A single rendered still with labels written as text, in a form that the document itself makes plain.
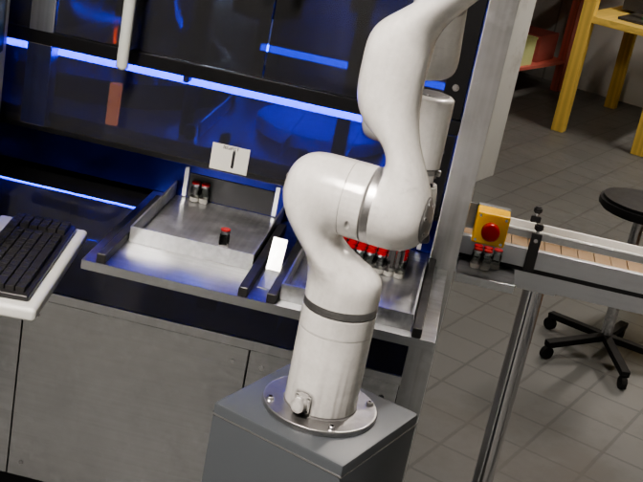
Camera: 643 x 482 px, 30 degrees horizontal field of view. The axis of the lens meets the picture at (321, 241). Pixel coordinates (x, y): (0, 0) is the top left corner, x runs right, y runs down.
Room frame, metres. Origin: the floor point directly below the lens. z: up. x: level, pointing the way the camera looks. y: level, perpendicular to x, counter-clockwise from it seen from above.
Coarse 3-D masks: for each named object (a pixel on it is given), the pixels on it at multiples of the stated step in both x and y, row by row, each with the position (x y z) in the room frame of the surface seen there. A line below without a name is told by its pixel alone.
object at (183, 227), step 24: (168, 192) 2.50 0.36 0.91; (144, 216) 2.32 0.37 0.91; (168, 216) 2.42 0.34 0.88; (192, 216) 2.45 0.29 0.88; (216, 216) 2.48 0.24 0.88; (240, 216) 2.51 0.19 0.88; (264, 216) 2.54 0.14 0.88; (144, 240) 2.23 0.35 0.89; (168, 240) 2.23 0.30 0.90; (192, 240) 2.22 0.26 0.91; (216, 240) 2.34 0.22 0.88; (240, 240) 2.36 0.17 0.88; (264, 240) 2.32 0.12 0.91; (240, 264) 2.22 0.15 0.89
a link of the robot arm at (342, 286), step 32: (320, 160) 1.73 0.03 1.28; (352, 160) 1.74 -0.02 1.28; (288, 192) 1.71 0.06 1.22; (320, 192) 1.69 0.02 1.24; (352, 192) 1.68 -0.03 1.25; (320, 224) 1.69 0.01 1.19; (352, 224) 1.68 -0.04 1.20; (320, 256) 1.69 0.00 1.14; (352, 256) 1.74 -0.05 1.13; (320, 288) 1.69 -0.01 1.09; (352, 288) 1.68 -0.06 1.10; (352, 320) 1.68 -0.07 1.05
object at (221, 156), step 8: (216, 144) 2.49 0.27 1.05; (224, 144) 2.48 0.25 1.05; (216, 152) 2.49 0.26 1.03; (224, 152) 2.48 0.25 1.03; (232, 152) 2.48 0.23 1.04; (240, 152) 2.48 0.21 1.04; (248, 152) 2.48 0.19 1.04; (216, 160) 2.49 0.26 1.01; (224, 160) 2.48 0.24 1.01; (240, 160) 2.48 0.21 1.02; (248, 160) 2.48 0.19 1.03; (216, 168) 2.49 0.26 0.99; (224, 168) 2.48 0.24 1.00; (232, 168) 2.48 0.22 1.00; (240, 168) 2.48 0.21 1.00
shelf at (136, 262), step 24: (288, 240) 2.43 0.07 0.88; (96, 264) 2.10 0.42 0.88; (120, 264) 2.11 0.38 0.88; (144, 264) 2.14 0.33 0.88; (168, 264) 2.16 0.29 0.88; (192, 264) 2.19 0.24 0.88; (216, 264) 2.21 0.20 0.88; (408, 264) 2.43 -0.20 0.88; (168, 288) 2.09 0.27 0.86; (192, 288) 2.08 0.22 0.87; (216, 288) 2.09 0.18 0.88; (432, 288) 2.31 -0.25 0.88; (288, 312) 2.06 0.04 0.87; (432, 312) 2.18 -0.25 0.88; (384, 336) 2.05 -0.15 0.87; (408, 336) 2.04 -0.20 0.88; (432, 336) 2.07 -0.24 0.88
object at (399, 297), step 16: (304, 256) 2.34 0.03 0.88; (288, 272) 2.16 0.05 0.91; (304, 272) 2.26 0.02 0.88; (416, 272) 2.38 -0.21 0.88; (288, 288) 2.09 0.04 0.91; (304, 288) 2.09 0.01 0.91; (384, 288) 2.25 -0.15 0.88; (400, 288) 2.27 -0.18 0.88; (416, 288) 2.29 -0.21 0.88; (384, 304) 2.17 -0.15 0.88; (400, 304) 2.19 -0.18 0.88; (416, 304) 2.16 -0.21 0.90; (384, 320) 2.07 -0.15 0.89; (400, 320) 2.07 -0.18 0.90
